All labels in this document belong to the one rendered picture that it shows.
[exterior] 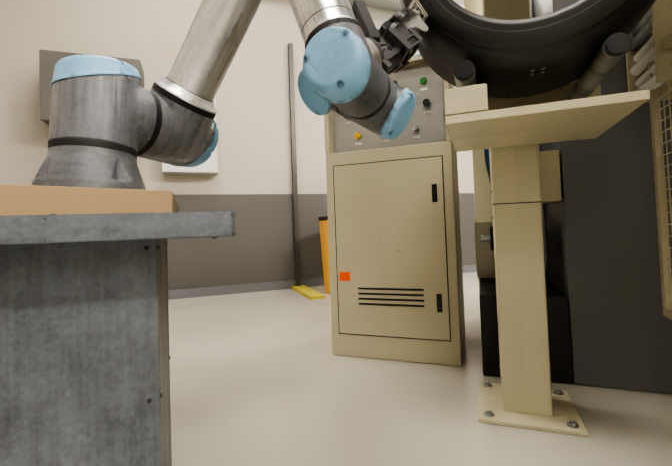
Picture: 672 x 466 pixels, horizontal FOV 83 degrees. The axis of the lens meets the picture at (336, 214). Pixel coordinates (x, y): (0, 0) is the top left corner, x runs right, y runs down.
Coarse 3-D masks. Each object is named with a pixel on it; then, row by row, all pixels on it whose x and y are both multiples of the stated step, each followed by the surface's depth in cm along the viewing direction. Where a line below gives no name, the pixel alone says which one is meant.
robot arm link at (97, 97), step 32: (64, 64) 71; (96, 64) 71; (128, 64) 76; (64, 96) 70; (96, 96) 71; (128, 96) 75; (64, 128) 69; (96, 128) 70; (128, 128) 75; (160, 128) 82
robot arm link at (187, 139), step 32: (224, 0) 82; (256, 0) 85; (192, 32) 84; (224, 32) 84; (192, 64) 84; (224, 64) 88; (160, 96) 84; (192, 96) 86; (192, 128) 88; (160, 160) 89; (192, 160) 94
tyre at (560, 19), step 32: (448, 0) 84; (608, 0) 74; (640, 0) 74; (448, 32) 85; (480, 32) 82; (512, 32) 79; (544, 32) 77; (576, 32) 76; (608, 32) 76; (448, 64) 92; (480, 64) 85; (512, 64) 82; (544, 64) 81; (576, 64) 83; (512, 96) 99
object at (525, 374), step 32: (512, 0) 114; (512, 160) 113; (512, 192) 113; (512, 224) 112; (512, 256) 112; (512, 288) 112; (544, 288) 109; (512, 320) 112; (544, 320) 109; (512, 352) 112; (544, 352) 109; (512, 384) 112; (544, 384) 109
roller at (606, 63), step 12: (612, 36) 73; (624, 36) 73; (600, 48) 77; (612, 48) 73; (624, 48) 73; (600, 60) 78; (612, 60) 75; (588, 72) 85; (600, 72) 82; (576, 84) 95; (588, 84) 89; (576, 96) 99; (588, 96) 98
